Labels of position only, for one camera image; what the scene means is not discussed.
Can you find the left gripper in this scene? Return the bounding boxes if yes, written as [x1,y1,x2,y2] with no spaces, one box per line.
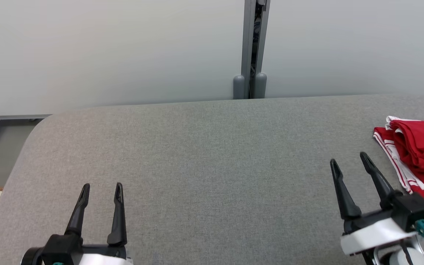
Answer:
[64,182,134,265]

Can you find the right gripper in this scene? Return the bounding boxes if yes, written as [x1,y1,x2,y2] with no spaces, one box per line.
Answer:
[330,152,418,257]

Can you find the red jersey white trim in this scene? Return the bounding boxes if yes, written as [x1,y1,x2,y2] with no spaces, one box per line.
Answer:
[373,126,424,199]

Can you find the grey partition base rail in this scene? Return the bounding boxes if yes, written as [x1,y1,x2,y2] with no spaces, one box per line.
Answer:
[0,114,53,121]

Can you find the grey cylindrical post foot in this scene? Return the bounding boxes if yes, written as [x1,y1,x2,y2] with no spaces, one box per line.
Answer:
[233,75,246,100]
[254,73,268,99]

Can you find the grey partition post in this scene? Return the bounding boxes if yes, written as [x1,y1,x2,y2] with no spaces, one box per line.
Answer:
[241,0,271,100]

